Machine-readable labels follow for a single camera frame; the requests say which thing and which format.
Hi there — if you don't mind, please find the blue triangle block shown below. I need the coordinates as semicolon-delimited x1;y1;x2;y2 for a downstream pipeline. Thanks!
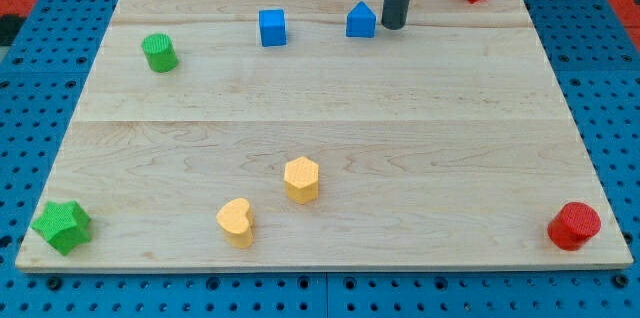
345;1;376;38

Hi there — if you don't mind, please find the green cylinder block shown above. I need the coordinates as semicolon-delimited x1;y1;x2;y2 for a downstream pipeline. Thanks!
141;33;179;73

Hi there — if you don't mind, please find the blue cube block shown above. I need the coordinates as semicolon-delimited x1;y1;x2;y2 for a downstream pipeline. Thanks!
258;9;287;47

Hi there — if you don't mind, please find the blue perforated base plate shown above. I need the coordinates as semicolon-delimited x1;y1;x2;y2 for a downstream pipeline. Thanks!
1;0;639;317

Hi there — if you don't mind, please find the red cylinder block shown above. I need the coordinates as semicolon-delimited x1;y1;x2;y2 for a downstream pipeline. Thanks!
547;202;602;251

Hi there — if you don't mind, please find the yellow hexagon block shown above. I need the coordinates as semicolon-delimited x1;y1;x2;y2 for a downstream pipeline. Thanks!
284;156;319;204

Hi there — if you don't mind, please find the yellow heart block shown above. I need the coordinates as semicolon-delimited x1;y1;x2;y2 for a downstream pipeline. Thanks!
216;198;254;249

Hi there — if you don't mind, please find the light wooden board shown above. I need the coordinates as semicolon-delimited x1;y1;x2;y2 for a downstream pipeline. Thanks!
15;0;633;273

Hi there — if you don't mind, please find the green star block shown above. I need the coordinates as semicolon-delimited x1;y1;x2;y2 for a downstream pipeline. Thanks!
30;200;91;256

